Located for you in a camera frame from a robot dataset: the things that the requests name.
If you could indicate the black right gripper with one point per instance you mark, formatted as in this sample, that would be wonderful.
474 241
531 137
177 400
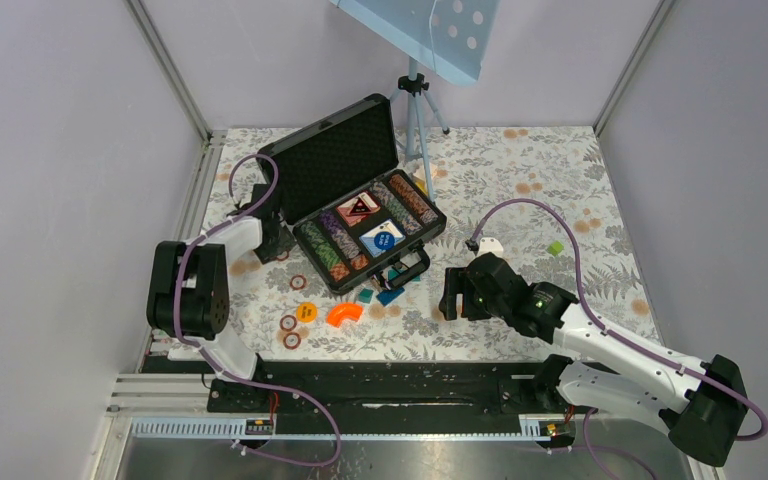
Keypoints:
458 282

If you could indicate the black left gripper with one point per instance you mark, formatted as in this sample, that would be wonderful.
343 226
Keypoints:
286 242

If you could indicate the red poker chip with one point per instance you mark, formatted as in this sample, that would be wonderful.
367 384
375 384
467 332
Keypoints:
291 340
288 323
298 282

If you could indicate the yellow big blind button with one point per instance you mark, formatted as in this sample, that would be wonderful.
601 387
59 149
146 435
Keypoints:
306 312

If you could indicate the black all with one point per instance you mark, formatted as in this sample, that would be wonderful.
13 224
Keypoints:
358 208

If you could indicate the black poker set case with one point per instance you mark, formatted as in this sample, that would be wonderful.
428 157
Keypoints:
319 166

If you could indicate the blue small blind button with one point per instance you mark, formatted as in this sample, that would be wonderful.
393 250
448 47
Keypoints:
383 241

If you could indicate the blue card deck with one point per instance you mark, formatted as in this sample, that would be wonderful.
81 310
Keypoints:
388 225

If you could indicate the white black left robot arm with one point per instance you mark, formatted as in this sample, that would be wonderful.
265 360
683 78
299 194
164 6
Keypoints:
189 294

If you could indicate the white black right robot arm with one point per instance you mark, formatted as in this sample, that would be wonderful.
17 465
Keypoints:
699 405

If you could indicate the green chip row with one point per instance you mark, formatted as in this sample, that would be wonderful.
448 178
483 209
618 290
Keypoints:
331 260

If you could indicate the red yellow chip row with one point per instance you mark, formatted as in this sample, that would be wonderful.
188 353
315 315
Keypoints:
351 268

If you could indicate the green toy cube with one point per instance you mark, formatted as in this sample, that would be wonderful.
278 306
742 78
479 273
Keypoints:
555 248

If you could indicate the red card deck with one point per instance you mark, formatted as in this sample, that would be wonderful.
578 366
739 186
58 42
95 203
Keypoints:
362 192

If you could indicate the orange curved toy block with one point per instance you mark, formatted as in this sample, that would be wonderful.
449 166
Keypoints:
344 312

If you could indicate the blue toy brick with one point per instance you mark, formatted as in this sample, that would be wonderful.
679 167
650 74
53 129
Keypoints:
386 297

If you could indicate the teal triangular toy block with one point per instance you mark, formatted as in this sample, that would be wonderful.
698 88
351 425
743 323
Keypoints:
365 296

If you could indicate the floral table mat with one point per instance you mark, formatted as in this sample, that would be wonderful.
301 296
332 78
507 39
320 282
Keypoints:
525 186

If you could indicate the orange blue chip row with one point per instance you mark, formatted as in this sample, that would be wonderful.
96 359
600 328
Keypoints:
413 198

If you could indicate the blue tripod stand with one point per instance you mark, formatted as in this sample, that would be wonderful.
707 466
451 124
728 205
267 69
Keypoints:
417 90

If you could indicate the blue perforated board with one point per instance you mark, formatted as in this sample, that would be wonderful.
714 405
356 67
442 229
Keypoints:
449 37

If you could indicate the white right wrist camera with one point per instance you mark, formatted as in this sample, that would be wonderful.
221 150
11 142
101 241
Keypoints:
490 245

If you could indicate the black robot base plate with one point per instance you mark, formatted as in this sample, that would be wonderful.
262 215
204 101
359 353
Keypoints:
389 398

